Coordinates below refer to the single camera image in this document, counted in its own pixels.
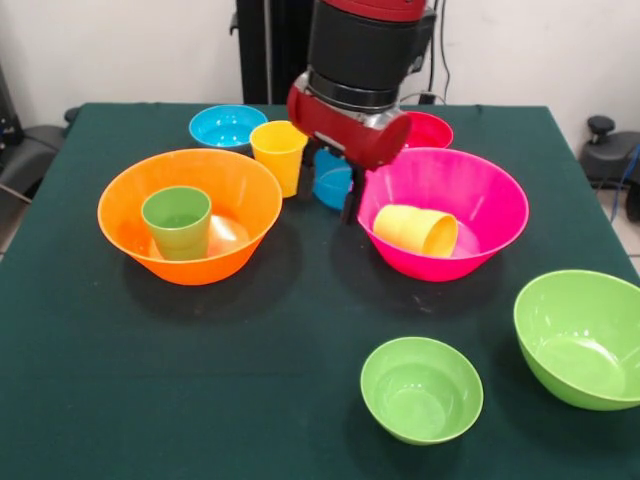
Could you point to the dark green tablecloth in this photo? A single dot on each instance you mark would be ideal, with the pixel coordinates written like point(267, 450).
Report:
point(75, 400)

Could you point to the small green bowl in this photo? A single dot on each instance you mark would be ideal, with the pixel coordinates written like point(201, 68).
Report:
point(420, 400)

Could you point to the smooth yellow cup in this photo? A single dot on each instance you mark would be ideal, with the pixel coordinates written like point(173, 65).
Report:
point(277, 165)

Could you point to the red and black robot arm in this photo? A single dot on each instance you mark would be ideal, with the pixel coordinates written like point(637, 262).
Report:
point(360, 45)

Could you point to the dark blue bowl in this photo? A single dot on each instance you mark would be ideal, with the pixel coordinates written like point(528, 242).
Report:
point(330, 190)

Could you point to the ridged yellow cup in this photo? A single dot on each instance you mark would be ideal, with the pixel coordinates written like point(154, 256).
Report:
point(405, 227)

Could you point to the large green bowl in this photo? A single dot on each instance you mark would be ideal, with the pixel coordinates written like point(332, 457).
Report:
point(575, 350)

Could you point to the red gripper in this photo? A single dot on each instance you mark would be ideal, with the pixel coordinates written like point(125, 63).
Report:
point(350, 135)

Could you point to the small red bowl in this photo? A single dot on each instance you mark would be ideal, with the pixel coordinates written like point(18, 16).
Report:
point(430, 132)

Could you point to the large orange bowl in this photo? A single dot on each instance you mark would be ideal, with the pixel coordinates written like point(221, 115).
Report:
point(125, 225)

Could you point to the ridged green cup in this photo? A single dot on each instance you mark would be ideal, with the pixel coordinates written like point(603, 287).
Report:
point(177, 235)

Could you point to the large pink bowl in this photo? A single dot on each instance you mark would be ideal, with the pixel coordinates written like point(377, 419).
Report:
point(475, 180)

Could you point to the small light blue bowl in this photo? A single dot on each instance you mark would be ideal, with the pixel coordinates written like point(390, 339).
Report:
point(220, 125)

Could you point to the black plug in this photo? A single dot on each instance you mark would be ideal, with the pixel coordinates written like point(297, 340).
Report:
point(426, 98)

